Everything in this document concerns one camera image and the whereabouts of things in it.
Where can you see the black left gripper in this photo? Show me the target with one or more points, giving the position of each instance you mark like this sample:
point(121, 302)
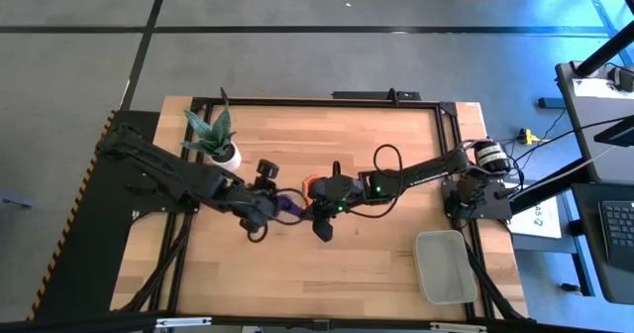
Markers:
point(257, 206)

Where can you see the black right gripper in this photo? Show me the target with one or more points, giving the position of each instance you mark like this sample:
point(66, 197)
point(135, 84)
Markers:
point(342, 189)

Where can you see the purple measuring cup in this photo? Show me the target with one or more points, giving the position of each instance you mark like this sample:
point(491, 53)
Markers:
point(288, 205)

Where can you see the red measuring cup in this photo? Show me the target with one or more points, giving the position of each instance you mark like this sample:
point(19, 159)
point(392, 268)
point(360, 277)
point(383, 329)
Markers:
point(309, 184)

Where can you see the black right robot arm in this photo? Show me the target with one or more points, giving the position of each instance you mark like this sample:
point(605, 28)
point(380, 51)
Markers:
point(426, 170)

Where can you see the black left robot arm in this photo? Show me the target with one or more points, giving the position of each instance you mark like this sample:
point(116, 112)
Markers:
point(173, 169)

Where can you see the white plastic basket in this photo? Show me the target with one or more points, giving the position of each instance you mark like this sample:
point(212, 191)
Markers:
point(443, 268)

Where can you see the snake plant in white pot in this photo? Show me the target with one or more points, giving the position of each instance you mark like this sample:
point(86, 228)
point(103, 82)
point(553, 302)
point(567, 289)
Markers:
point(230, 163)

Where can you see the black hazard-striped floor mat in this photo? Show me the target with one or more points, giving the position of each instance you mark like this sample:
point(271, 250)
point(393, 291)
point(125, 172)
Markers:
point(74, 254)

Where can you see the yellow power plug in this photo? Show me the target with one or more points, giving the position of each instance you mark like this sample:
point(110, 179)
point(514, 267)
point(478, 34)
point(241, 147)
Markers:
point(526, 136)

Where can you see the white paper sign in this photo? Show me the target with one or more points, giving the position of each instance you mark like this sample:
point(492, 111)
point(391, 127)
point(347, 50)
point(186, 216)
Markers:
point(542, 221)

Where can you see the black diagonal strut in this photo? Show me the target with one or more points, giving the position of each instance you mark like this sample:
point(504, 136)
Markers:
point(550, 189)

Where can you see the blue metal bar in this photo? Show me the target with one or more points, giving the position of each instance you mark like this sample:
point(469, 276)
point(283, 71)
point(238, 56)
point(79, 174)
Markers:
point(551, 103)

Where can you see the black floor plug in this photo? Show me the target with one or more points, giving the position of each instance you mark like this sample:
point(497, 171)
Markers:
point(570, 288)

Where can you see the grey desk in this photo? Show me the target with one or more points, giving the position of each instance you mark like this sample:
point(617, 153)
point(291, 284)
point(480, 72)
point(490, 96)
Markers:
point(589, 110)

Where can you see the white paper sheet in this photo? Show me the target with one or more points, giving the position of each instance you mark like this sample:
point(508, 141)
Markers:
point(592, 87)

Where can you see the dark laptop with keyboard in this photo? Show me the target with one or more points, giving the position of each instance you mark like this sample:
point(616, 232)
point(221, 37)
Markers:
point(619, 234)

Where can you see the black monitor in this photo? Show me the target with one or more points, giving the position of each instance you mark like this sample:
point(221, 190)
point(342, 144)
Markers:
point(616, 132)

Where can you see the black diagonal pole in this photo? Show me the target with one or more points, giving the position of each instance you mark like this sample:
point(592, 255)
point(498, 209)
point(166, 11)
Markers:
point(606, 50)

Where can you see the black computer mouse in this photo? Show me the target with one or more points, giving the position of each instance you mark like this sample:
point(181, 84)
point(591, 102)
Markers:
point(623, 79)

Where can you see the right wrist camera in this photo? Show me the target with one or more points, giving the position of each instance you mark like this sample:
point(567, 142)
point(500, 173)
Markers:
point(323, 230)

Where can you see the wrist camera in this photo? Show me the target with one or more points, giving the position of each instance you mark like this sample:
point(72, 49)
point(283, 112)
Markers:
point(267, 168)
point(323, 230)

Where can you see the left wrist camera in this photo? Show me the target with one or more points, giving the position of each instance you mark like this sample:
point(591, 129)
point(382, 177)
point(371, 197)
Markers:
point(267, 168)

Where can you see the black aluminium table frame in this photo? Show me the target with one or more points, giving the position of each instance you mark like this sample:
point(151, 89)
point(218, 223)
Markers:
point(322, 103)

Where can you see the black bar mount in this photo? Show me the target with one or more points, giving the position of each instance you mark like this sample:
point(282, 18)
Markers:
point(366, 95)

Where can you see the silver metal bracket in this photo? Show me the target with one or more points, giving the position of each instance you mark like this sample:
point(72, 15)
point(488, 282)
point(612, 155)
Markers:
point(183, 322)
point(458, 327)

